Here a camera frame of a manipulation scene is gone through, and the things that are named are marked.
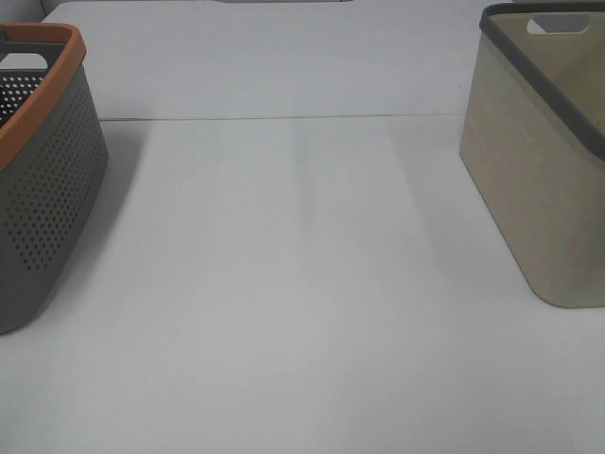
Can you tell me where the beige basket grey rim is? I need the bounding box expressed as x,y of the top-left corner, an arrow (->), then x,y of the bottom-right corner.
459,2 -> 604,308

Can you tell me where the grey perforated basket orange rim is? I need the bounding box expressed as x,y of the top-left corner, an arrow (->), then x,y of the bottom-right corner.
1,23 -> 108,334

